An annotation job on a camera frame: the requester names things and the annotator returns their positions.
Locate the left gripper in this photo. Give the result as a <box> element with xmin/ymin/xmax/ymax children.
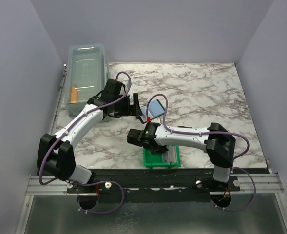
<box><xmin>113</xmin><ymin>93</ymin><xmax>143</xmax><ymax>117</ymax></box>

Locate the green plastic bin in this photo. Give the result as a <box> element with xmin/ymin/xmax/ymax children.
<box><xmin>143</xmin><ymin>146</ymin><xmax>181</xmax><ymax>169</ymax></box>

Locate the black leather card holder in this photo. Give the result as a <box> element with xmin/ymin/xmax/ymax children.
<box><xmin>136</xmin><ymin>99</ymin><xmax>165</xmax><ymax>124</ymax></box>

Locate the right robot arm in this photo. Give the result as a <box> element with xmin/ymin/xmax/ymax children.
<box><xmin>127</xmin><ymin>122</ymin><xmax>236</xmax><ymax>191</ymax></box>

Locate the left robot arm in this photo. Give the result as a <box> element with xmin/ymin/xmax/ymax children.
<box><xmin>37</xmin><ymin>79</ymin><xmax>142</xmax><ymax>193</ymax></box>

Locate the stack of silver cards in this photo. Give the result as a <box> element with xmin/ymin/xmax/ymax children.
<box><xmin>162</xmin><ymin>146</ymin><xmax>178</xmax><ymax>163</ymax></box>

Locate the clear plastic storage box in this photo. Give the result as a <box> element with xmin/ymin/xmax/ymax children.
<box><xmin>64</xmin><ymin>43</ymin><xmax>109</xmax><ymax>119</ymax></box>

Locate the orange tool in box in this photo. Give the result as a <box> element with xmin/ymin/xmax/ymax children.
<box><xmin>70</xmin><ymin>86</ymin><xmax>77</xmax><ymax>104</ymax></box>

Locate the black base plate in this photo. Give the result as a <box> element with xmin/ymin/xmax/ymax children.
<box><xmin>37</xmin><ymin>168</ymin><xmax>270</xmax><ymax>204</ymax></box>

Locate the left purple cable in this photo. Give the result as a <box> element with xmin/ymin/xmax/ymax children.
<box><xmin>38</xmin><ymin>71</ymin><xmax>132</xmax><ymax>215</ymax></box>

